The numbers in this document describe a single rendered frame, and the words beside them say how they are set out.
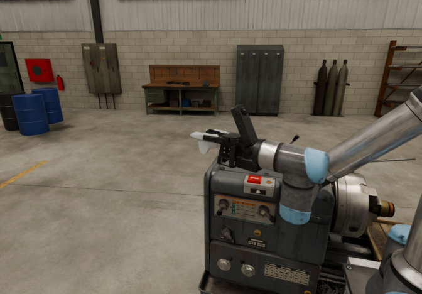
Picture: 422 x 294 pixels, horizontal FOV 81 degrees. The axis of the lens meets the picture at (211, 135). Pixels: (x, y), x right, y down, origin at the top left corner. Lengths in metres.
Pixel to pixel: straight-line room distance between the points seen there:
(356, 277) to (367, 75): 7.84
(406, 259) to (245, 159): 0.38
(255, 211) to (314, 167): 0.70
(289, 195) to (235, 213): 0.67
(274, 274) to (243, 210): 0.37
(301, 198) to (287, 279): 0.87
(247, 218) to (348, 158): 0.70
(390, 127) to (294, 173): 0.23
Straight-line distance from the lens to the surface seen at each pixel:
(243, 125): 0.64
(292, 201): 0.63
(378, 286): 0.88
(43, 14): 9.86
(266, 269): 1.43
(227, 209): 1.27
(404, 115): 0.66
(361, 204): 1.32
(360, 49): 8.42
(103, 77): 8.57
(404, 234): 0.79
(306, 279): 1.45
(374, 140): 0.67
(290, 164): 0.59
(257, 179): 1.14
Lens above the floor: 1.81
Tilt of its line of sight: 19 degrees down
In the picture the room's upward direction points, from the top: straight up
